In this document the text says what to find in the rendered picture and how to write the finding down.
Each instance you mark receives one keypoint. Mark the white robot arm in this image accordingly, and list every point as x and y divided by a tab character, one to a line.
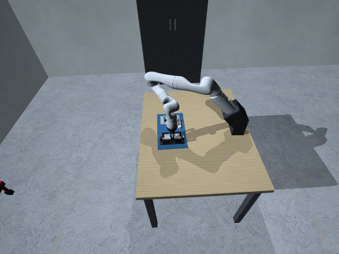
208	86

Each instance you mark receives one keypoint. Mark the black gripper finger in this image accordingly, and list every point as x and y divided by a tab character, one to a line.
172	137

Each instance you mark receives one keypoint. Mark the blue flat plate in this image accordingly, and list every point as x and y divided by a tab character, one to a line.
162	130

